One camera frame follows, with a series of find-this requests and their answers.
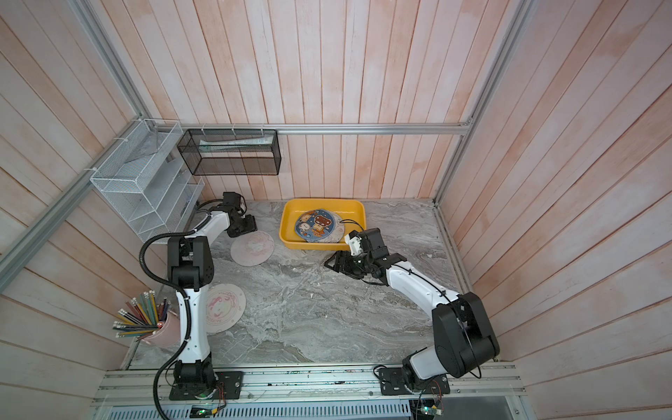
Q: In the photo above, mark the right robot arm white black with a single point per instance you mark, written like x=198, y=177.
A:
x=463, y=337

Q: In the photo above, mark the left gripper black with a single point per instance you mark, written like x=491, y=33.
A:
x=251, y=227

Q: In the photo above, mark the pink kitty coaster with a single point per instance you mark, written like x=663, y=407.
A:
x=252, y=249

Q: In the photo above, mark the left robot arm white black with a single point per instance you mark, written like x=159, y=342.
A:
x=190, y=272

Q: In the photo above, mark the pink pencil cup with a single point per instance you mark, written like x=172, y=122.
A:
x=168, y=335

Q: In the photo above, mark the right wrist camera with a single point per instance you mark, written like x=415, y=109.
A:
x=368, y=243

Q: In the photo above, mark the blue bears cartoon coaster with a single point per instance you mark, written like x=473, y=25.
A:
x=315, y=226

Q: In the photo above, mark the butterfly floral coaster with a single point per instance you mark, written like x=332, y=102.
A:
x=337, y=232

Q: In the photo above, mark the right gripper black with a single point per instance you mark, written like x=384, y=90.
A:
x=345, y=267

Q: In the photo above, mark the yellow plastic storage box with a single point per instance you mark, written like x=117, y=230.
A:
x=346, y=209

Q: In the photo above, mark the white wire mesh shelf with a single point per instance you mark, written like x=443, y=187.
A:
x=146, y=180

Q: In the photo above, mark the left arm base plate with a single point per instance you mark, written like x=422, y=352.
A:
x=225, y=385

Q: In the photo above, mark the white pink bow coaster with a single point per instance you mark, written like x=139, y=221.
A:
x=225, y=306

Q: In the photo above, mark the black wire mesh basket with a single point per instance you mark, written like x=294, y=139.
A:
x=231, y=152

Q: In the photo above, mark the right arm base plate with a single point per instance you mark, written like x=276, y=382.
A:
x=401, y=381

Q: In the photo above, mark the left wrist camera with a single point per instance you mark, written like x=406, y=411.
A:
x=233, y=202

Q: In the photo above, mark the colored pencils bundle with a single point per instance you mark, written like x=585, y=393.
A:
x=142, y=317

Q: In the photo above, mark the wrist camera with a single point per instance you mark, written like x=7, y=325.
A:
x=368, y=243
x=233, y=202

